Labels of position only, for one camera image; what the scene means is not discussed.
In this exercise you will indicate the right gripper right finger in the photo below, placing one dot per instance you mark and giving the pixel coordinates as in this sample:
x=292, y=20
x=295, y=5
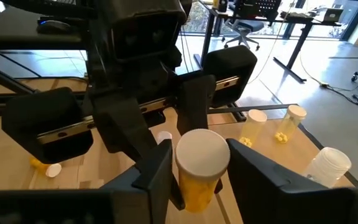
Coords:
x=275, y=202

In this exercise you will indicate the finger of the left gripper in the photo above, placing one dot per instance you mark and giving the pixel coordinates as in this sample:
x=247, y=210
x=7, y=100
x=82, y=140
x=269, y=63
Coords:
x=194, y=105
x=120, y=124

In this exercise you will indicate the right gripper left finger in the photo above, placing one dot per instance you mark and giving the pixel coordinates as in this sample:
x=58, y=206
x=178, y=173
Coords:
x=148, y=199

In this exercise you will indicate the orange pill bottle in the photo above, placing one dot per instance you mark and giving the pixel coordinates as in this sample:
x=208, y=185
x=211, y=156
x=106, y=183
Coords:
x=43, y=166
x=200, y=174

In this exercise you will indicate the pale yellow pill bottle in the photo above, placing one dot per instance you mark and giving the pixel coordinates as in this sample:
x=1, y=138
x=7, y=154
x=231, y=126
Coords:
x=253, y=127
x=291, y=124

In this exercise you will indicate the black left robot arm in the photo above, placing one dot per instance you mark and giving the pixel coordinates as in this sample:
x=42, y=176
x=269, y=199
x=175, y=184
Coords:
x=96, y=46

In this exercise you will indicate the grey desk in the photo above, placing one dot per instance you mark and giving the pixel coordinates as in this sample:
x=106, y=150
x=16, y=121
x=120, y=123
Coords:
x=11, y=40

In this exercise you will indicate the black office chair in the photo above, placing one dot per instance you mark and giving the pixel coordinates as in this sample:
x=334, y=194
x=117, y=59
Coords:
x=244, y=28

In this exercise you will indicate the black computer mouse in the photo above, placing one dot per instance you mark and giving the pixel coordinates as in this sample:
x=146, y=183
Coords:
x=54, y=27

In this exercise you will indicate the black office desk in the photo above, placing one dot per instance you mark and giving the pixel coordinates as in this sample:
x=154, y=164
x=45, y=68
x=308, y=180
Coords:
x=298, y=43

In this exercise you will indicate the laptop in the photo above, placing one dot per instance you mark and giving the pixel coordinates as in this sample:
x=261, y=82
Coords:
x=332, y=14

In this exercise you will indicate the wooden shelf with black frame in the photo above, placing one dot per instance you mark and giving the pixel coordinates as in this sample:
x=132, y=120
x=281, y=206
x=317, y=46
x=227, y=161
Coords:
x=275, y=155

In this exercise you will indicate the black metal table frame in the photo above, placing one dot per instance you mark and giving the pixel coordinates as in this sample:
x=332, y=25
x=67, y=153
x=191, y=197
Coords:
x=5, y=80

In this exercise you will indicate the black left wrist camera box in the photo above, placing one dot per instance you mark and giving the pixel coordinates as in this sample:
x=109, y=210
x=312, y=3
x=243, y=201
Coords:
x=145, y=31

